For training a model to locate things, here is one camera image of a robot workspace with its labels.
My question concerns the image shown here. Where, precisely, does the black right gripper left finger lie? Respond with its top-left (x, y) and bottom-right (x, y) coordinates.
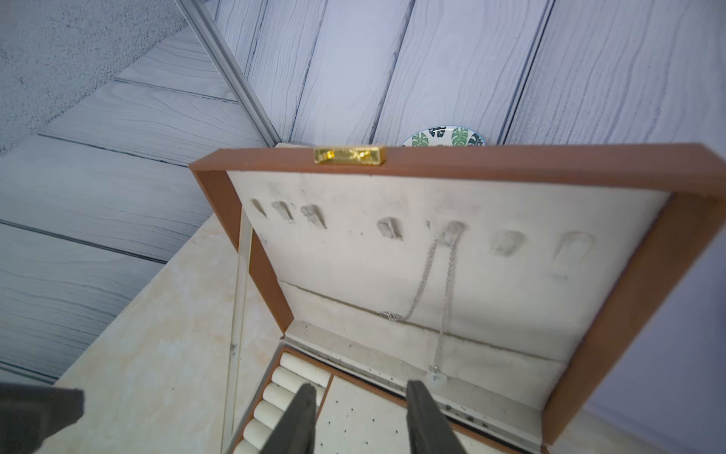
top-left (260, 383), bottom-right (317, 454)

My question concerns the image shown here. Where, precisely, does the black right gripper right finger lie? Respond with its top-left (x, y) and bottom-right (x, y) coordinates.
top-left (406, 380), bottom-right (466, 454)

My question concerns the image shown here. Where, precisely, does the left aluminium frame post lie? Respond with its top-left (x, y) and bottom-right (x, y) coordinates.
top-left (175, 0), bottom-right (282, 148)

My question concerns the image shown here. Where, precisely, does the silver jewelry chain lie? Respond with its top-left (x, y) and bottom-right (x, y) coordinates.
top-left (378, 223), bottom-right (469, 382)

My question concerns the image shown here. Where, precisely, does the green leaf pattern bowl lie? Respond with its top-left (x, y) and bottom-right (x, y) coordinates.
top-left (402, 125), bottom-right (486, 147)

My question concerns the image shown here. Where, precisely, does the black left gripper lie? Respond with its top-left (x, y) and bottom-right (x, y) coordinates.
top-left (1, 382), bottom-right (85, 454)

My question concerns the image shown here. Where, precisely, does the brown leather jewelry box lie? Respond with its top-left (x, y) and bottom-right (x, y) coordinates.
top-left (190, 144), bottom-right (725, 453)

